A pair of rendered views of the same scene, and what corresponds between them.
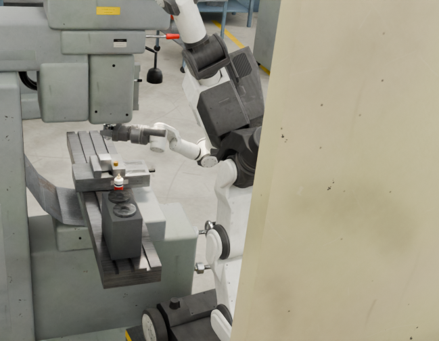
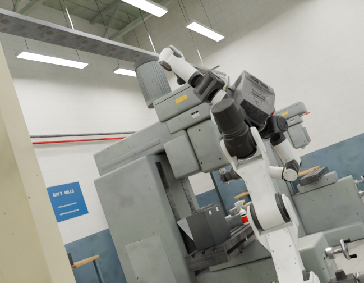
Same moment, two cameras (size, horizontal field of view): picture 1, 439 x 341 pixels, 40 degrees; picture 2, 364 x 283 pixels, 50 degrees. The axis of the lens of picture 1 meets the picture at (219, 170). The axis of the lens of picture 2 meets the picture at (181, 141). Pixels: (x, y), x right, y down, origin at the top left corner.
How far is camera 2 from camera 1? 191 cm
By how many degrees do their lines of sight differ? 60
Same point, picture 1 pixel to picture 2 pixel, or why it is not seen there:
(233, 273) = (275, 242)
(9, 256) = (175, 273)
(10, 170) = (157, 209)
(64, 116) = (184, 170)
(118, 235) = (193, 227)
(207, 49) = (201, 80)
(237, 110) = not seen: hidden behind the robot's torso
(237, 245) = (262, 210)
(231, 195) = (240, 168)
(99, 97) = (199, 153)
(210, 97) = not seen: hidden behind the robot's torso
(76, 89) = (184, 151)
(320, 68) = not seen: outside the picture
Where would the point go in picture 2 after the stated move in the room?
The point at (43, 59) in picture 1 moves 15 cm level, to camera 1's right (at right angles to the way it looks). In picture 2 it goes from (163, 141) to (176, 133)
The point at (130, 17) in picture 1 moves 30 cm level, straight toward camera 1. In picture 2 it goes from (193, 96) to (161, 98)
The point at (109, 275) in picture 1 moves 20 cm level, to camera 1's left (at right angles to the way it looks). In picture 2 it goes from (189, 259) to (168, 262)
